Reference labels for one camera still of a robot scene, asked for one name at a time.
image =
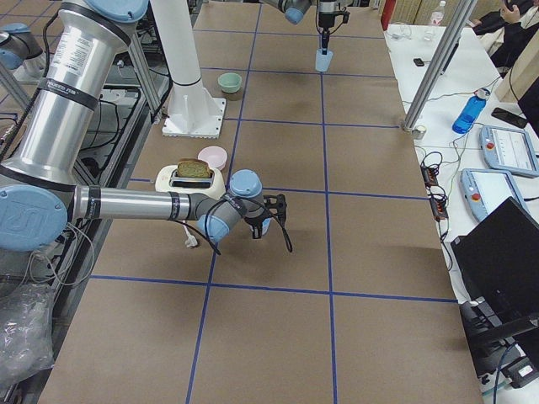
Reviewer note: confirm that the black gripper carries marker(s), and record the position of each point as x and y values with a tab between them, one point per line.
253	220

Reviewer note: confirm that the light blue cup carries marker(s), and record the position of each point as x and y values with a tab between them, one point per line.
265	226
323	59

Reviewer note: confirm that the white toaster plug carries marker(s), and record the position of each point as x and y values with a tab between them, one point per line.
191	241

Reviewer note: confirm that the pink bowl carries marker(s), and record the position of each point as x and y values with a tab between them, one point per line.
215	156

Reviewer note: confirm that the toast slice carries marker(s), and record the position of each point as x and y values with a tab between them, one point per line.
193	168

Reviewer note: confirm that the cream toaster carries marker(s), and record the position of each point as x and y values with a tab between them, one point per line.
168	181

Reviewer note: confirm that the green bowl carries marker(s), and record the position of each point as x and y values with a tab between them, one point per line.
230	82

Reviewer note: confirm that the blue water bottle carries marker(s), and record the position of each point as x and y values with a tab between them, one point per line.
473	108

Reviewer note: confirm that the seated person in black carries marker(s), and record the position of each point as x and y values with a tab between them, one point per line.
505	33

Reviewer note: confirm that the black smartphone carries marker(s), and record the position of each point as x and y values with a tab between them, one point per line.
509	118

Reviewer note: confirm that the teach pendant far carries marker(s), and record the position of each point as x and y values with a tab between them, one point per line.
508	149

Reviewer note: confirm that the teach pendant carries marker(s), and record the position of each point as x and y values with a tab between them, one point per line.
486	189
508	149

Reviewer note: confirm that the teach pendant near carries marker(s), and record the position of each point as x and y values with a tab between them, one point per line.
486	189

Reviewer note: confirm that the black laptop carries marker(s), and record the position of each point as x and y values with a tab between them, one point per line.
498	261

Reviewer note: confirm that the clear plastic bag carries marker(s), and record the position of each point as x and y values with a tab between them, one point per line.
26	326

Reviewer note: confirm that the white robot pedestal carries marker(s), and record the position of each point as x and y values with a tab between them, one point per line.
191	111

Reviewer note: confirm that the aluminium frame post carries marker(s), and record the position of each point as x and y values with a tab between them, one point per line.
447	43

